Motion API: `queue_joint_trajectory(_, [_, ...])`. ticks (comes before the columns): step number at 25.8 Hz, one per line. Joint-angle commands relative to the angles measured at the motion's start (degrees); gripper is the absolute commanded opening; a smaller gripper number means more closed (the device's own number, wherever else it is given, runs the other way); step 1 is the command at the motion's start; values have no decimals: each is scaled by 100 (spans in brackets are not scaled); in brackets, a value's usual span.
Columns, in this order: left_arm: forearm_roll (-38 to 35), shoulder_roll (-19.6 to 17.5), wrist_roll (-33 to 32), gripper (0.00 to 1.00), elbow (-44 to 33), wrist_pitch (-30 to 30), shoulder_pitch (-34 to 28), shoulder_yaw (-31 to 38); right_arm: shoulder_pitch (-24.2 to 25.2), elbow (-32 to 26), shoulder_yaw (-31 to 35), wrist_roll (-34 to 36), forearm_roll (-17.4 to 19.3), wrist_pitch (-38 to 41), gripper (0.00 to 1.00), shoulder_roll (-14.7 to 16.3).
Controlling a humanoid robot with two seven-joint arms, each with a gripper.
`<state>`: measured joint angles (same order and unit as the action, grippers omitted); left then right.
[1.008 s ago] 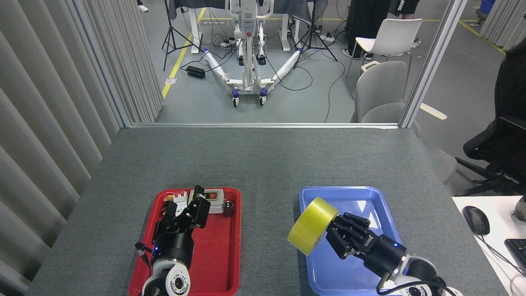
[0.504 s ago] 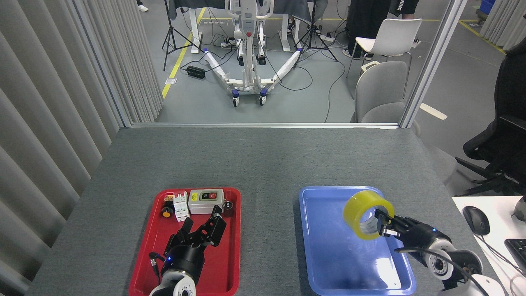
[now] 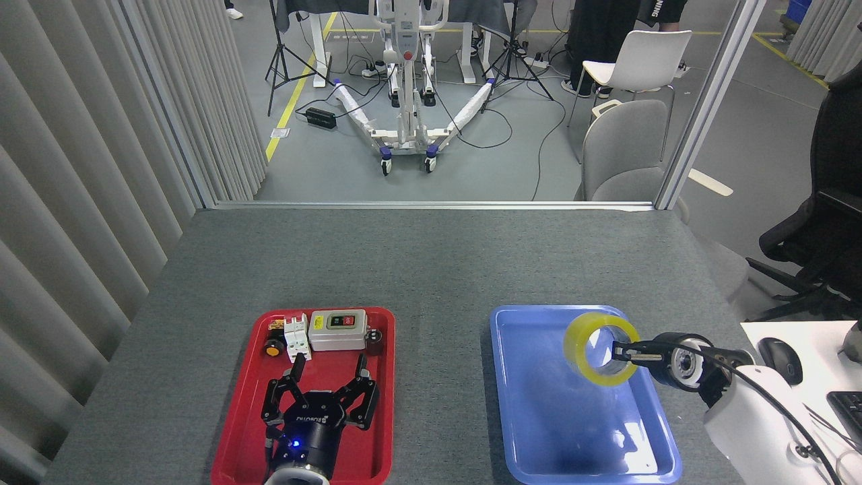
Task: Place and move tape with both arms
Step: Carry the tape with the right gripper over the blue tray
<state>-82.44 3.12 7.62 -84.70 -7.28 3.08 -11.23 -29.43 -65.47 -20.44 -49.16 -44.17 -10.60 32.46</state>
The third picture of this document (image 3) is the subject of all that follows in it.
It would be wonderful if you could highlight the person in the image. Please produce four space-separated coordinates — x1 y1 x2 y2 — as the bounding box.
562 0 691 100

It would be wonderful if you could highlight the white desk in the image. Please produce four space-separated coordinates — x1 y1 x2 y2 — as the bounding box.
739 320 862 485

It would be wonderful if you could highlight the silver frame rail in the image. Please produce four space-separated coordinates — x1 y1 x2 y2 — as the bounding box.
215 200 655 213

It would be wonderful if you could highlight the white plastic chair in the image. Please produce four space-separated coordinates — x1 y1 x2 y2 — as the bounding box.
567 30 693 162

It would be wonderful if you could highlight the red plastic tray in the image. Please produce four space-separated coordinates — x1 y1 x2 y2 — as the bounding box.
211 307 396 485

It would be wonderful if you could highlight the grey push button switch box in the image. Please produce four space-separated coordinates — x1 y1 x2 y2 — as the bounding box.
308 309 368 352

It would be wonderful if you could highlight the black keyboard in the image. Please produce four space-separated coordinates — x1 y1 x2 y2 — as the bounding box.
826 391 862 449

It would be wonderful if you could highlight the black computer mouse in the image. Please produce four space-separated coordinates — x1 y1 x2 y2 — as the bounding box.
757 337 803 386

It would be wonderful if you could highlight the grey ribbed partition panel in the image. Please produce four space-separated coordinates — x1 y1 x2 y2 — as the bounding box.
0 0 270 485
785 0 862 85

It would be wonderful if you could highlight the black tripod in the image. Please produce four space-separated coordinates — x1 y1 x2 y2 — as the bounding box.
482 0 554 114
265 0 334 119

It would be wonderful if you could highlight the black office chair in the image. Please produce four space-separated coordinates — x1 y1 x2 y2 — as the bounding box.
744 61 862 323

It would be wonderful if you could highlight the white circuit breaker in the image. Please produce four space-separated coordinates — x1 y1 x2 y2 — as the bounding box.
283 313 313 364

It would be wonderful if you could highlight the yellow tape roll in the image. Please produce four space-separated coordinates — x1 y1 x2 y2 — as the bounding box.
563 312 642 387

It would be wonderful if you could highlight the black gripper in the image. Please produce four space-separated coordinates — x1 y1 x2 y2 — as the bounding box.
261 354 379 472
611 333 681 390

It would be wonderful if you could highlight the white wheeled stand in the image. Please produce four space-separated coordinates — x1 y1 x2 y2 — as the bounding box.
333 0 496 177

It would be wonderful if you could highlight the grey upholstered chair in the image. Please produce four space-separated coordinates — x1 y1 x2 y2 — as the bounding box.
574 100 691 223

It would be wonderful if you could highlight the blue plastic tray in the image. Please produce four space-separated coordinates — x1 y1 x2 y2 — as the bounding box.
490 304 682 485

